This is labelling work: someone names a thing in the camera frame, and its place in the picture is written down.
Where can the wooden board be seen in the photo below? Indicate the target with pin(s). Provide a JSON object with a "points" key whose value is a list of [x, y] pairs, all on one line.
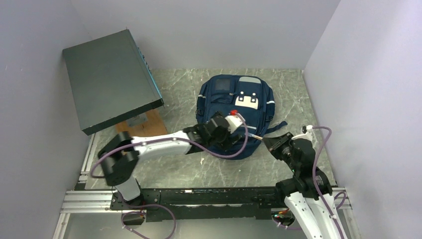
{"points": [[144, 125]]}

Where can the blue pen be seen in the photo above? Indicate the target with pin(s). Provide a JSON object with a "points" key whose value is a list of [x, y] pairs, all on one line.
{"points": [[255, 136]]}

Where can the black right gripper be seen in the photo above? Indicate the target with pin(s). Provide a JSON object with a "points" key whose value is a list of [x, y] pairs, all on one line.
{"points": [[273, 144]]}

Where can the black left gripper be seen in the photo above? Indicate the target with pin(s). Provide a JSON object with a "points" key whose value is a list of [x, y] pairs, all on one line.
{"points": [[225, 143]]}

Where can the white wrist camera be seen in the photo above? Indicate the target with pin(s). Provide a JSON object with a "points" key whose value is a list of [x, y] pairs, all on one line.
{"points": [[235, 121], [305, 132]]}

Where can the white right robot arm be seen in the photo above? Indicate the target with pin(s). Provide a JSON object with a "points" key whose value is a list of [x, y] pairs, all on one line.
{"points": [[308, 194]]}

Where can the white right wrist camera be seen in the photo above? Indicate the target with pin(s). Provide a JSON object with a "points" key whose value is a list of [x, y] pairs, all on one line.
{"points": [[305, 132]]}

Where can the dark grey metal equipment box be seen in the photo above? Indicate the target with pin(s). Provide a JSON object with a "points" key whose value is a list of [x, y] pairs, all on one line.
{"points": [[110, 81]]}

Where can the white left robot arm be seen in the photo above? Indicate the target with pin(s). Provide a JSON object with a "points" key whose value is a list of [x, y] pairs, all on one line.
{"points": [[121, 155]]}

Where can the aluminium frame rail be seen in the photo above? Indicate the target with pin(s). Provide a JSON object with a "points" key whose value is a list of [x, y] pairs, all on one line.
{"points": [[98, 201]]}

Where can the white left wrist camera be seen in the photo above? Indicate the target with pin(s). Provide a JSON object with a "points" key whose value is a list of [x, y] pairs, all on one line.
{"points": [[235, 121]]}

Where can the navy blue student backpack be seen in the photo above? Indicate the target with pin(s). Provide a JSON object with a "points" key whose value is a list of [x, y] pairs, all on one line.
{"points": [[250, 96]]}

